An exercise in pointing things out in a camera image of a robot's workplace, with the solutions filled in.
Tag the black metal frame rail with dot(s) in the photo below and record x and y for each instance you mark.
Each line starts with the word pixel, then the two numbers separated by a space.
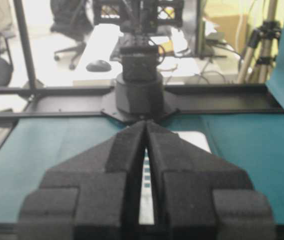
pixel 68 102

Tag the white perforated plastic basket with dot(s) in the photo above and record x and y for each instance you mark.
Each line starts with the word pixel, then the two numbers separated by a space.
pixel 146 211

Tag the cardboard box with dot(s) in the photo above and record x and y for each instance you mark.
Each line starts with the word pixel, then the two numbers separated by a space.
pixel 230 20

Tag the white desk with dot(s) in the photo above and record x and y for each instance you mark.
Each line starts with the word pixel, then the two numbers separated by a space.
pixel 101 44

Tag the black computer mouse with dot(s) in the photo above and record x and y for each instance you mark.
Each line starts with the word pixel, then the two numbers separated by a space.
pixel 98 66

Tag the camera tripod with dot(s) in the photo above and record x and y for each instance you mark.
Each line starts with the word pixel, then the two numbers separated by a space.
pixel 261 37

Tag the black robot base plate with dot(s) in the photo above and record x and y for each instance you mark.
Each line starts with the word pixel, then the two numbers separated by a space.
pixel 129 110

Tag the black rolling office chair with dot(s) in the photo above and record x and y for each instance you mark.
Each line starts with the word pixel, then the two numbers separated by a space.
pixel 70 19

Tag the black vertical frame post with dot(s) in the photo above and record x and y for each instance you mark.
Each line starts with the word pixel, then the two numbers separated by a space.
pixel 25 42

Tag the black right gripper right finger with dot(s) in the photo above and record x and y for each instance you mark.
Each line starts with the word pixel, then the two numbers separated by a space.
pixel 201 196

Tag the black plastic crate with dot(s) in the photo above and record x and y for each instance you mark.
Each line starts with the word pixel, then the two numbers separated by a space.
pixel 171 12

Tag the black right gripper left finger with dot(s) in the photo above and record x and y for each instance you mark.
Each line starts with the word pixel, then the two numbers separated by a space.
pixel 94 195

